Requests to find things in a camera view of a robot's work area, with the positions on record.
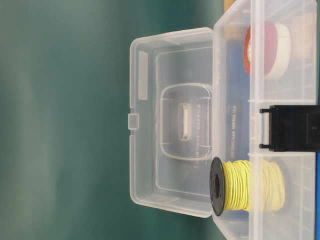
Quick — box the clear plastic tool box lid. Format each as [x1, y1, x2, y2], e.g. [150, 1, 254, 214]
[128, 27, 215, 218]

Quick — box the clear plastic tool box base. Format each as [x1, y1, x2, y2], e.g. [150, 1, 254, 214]
[212, 0, 318, 240]

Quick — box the black plastic box latch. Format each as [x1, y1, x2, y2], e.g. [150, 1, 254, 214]
[259, 104, 320, 153]

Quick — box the red tape roll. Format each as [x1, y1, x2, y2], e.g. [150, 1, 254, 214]
[244, 20, 278, 76]

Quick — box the white tape roll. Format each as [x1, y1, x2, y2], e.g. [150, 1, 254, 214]
[264, 22, 292, 80]

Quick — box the yellow wire spool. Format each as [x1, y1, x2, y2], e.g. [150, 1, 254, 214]
[209, 157, 286, 217]

